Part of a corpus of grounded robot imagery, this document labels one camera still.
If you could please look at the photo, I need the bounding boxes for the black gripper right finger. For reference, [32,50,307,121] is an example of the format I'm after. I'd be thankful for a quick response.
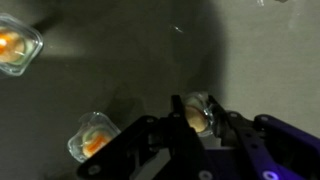
[208,95,320,180]

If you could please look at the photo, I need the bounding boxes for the yellow object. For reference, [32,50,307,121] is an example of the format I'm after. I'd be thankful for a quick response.
[181,91,216,138]
[0,12,45,77]
[66,111,122,164]

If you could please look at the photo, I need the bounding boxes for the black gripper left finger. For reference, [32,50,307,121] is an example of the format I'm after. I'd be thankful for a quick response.
[77,95,219,180]

